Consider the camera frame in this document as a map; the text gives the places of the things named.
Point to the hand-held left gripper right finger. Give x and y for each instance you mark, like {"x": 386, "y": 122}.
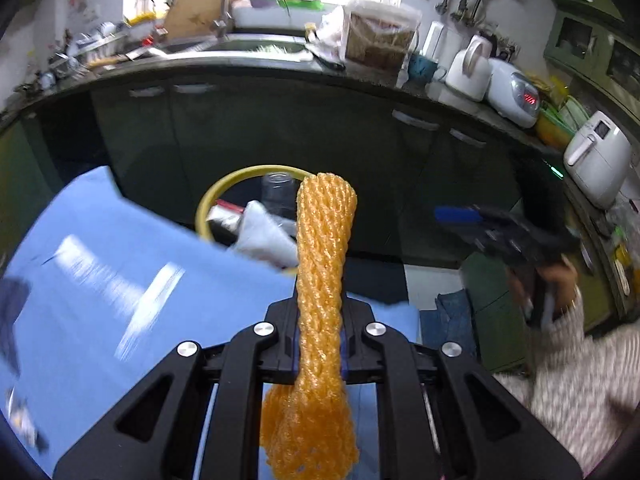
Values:
{"x": 352, "y": 320}

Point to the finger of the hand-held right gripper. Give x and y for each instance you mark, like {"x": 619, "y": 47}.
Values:
{"x": 457, "y": 215}

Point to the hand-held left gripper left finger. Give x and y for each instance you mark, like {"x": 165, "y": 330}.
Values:
{"x": 285, "y": 320}

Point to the orange foam fruit net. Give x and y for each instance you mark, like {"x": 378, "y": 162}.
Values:
{"x": 322, "y": 240}

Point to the yellow-rimmed waste bin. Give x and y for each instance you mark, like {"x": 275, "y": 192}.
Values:
{"x": 204, "y": 205}

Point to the person's right hand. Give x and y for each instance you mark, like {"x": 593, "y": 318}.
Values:
{"x": 560, "y": 285}

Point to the white crumpled paper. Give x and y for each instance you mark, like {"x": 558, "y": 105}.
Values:
{"x": 260, "y": 235}

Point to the blue denim trousers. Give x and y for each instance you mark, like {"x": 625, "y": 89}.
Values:
{"x": 455, "y": 320}

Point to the white air fryer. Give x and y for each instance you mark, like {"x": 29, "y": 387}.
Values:
{"x": 595, "y": 160}

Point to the yellow bowl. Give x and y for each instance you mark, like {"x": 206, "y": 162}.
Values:
{"x": 552, "y": 132}

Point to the red and white wrapper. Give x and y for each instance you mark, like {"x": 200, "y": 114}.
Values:
{"x": 225, "y": 212}

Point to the clear plastic cup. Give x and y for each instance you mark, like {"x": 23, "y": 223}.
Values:
{"x": 279, "y": 195}

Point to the white rice cooker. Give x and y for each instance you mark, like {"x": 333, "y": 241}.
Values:
{"x": 515, "y": 92}

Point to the white electric kettle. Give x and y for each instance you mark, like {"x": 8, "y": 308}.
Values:
{"x": 467, "y": 72}

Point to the teal mug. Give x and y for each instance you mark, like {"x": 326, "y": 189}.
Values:
{"x": 422, "y": 69}

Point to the white slim bottle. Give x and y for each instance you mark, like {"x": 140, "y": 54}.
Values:
{"x": 433, "y": 40}

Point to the dark kitchen base cabinet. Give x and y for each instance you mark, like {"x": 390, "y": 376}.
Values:
{"x": 300, "y": 125}

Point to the light blue table cover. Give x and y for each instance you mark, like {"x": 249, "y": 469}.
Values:
{"x": 100, "y": 285}

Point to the clear lidded storage container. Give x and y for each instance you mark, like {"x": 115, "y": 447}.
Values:
{"x": 377, "y": 35}

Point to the white plastic bag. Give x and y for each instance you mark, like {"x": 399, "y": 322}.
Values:
{"x": 325, "y": 35}

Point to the white plastic basin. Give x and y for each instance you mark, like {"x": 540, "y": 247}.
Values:
{"x": 280, "y": 15}

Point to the steel kitchen sink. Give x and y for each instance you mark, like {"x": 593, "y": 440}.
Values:
{"x": 235, "y": 46}

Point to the brown cardboard box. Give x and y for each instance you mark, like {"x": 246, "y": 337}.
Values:
{"x": 200, "y": 12}

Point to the metal dish rack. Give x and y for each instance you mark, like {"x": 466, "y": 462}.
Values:
{"x": 100, "y": 42}

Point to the green wall cabinet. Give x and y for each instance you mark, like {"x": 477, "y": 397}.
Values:
{"x": 595, "y": 25}

